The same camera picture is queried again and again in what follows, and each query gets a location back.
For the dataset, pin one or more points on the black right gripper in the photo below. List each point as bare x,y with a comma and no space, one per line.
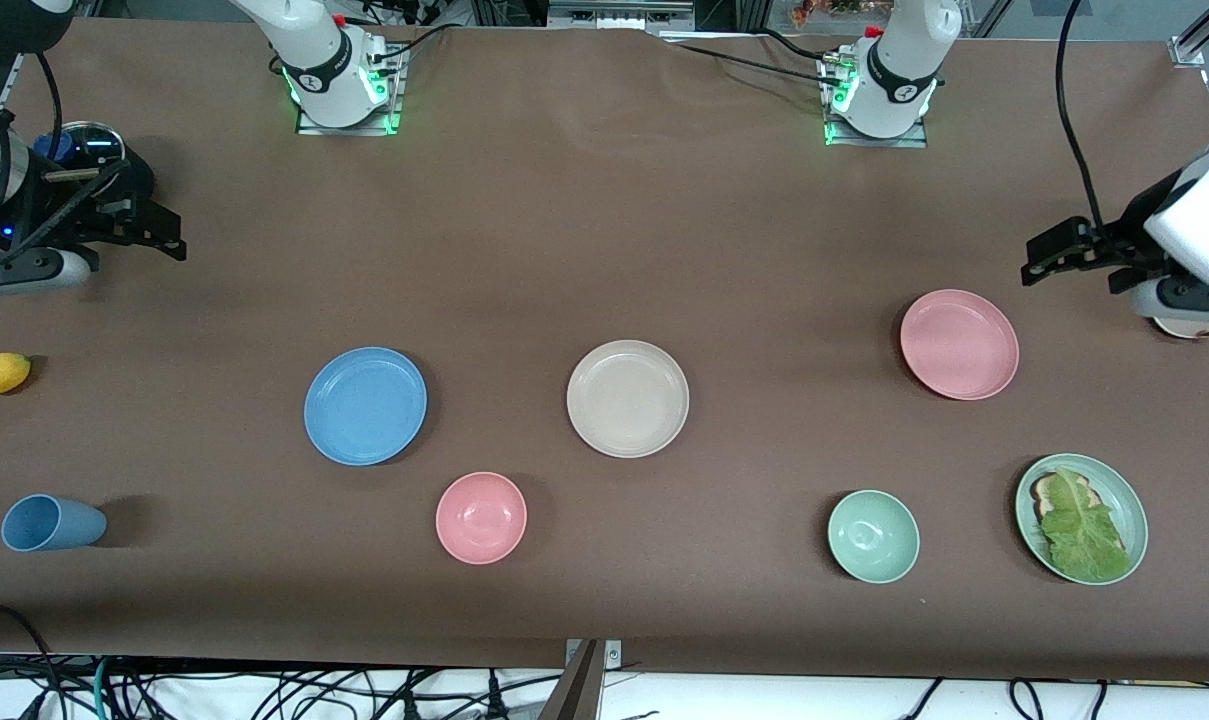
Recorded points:
104,205

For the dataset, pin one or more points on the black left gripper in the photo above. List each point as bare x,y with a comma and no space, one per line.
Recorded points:
1114,247

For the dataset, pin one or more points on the pink shallow plate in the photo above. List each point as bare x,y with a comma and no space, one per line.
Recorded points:
959,344

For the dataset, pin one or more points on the blue shallow plate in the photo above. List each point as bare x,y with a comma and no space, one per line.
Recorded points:
365,405

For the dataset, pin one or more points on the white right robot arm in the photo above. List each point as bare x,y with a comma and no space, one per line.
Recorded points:
319,60

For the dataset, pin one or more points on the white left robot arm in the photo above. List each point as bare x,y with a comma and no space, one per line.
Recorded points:
899,60

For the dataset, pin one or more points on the toasted bread slice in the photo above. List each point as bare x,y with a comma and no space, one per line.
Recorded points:
1042,492

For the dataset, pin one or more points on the green shallow plate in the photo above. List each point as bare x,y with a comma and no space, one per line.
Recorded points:
1124,500

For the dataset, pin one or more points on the green lettuce leaf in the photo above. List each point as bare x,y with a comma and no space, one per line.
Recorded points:
1084,530

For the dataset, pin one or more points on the blue cup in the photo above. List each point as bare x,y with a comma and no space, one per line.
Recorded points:
52,523

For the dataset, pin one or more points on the green bowl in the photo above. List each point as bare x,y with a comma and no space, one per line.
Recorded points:
873,536

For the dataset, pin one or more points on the pink bowl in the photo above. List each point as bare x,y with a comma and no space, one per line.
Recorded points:
481,517

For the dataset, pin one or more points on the beige shallow plate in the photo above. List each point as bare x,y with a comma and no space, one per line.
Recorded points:
627,398

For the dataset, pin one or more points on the grey power strip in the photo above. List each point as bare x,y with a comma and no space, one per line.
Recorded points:
619,14

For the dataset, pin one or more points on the aluminium frame profile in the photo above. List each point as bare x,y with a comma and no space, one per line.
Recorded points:
1189,48

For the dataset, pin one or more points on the metal table bracket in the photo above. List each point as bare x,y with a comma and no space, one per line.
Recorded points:
612,655

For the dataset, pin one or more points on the dark camera pole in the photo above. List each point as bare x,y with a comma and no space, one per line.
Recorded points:
579,690

